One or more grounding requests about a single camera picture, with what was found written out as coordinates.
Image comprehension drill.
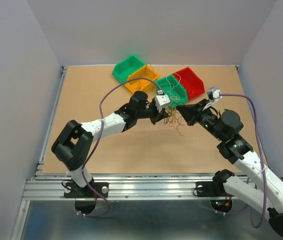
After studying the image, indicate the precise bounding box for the white wire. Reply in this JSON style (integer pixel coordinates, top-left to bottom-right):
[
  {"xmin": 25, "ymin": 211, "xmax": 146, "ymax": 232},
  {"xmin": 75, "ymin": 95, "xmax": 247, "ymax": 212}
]
[{"xmin": 160, "ymin": 73, "xmax": 184, "ymax": 103}]

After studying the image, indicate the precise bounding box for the yellow bin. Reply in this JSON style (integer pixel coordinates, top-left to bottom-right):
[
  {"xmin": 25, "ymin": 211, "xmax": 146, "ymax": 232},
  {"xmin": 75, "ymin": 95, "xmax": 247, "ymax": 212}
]
[{"xmin": 124, "ymin": 64, "xmax": 160, "ymax": 94}]

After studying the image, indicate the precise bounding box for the brown wire bundle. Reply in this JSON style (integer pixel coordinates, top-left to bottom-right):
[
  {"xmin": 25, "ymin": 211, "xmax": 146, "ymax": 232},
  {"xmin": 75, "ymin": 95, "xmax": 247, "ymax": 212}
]
[{"xmin": 162, "ymin": 107, "xmax": 187, "ymax": 137}]

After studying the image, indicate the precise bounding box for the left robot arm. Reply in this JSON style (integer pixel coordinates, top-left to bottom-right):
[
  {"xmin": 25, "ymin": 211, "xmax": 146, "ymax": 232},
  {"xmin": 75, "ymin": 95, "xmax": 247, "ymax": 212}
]
[{"xmin": 51, "ymin": 90, "xmax": 171, "ymax": 197}]

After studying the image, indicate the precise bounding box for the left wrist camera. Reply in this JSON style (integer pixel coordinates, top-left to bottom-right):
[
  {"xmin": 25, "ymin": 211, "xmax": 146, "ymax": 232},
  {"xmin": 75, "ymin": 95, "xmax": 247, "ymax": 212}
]
[{"xmin": 154, "ymin": 94, "xmax": 171, "ymax": 112}]

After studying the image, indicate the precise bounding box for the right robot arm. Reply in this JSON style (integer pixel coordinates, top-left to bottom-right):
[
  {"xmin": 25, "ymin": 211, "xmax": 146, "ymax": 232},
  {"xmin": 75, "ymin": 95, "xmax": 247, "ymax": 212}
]
[{"xmin": 176, "ymin": 99, "xmax": 283, "ymax": 238}]

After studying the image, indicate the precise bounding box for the red wire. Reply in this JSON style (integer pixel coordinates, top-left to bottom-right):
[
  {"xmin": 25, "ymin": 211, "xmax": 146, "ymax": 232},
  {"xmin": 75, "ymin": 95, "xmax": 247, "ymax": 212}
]
[{"xmin": 135, "ymin": 62, "xmax": 157, "ymax": 92}]

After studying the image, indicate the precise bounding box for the red bin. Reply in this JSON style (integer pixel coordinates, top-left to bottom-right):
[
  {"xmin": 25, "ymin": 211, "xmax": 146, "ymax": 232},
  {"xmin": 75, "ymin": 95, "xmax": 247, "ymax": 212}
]
[{"xmin": 172, "ymin": 67, "xmax": 205, "ymax": 101}]

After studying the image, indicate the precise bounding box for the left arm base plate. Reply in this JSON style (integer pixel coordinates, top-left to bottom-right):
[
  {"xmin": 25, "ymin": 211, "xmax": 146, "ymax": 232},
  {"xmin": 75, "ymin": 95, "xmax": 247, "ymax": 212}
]
[{"xmin": 61, "ymin": 180, "xmax": 109, "ymax": 199}]

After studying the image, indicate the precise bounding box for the far green bin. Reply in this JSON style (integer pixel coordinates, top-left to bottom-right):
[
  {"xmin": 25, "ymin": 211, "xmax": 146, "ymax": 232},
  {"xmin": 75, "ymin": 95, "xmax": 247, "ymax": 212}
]
[{"xmin": 112, "ymin": 54, "xmax": 146, "ymax": 83}]

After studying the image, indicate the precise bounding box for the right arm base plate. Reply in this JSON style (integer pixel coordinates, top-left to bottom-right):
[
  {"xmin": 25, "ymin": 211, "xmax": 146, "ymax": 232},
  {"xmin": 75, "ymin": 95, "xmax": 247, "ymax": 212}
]
[{"xmin": 193, "ymin": 181, "xmax": 228, "ymax": 197}]

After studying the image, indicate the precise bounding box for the green bin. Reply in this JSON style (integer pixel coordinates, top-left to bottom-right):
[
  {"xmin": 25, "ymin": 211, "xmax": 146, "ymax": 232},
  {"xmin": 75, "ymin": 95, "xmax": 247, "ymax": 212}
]
[
  {"xmin": 156, "ymin": 74, "xmax": 188, "ymax": 108},
  {"xmin": 112, "ymin": 54, "xmax": 146, "ymax": 83}
]

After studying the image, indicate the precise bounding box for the near green bin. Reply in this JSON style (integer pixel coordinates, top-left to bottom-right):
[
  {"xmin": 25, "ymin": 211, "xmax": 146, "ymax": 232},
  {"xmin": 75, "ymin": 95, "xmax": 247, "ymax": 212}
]
[{"xmin": 156, "ymin": 74, "xmax": 188, "ymax": 108}]

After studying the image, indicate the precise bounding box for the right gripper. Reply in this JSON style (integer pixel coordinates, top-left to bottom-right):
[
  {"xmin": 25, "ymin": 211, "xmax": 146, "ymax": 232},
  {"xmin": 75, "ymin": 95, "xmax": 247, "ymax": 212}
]
[{"xmin": 175, "ymin": 98, "xmax": 225, "ymax": 141}]

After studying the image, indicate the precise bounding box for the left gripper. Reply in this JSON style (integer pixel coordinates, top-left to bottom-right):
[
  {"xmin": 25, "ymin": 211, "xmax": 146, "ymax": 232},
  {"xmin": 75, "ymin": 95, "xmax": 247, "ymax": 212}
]
[{"xmin": 135, "ymin": 100, "xmax": 168, "ymax": 125}]

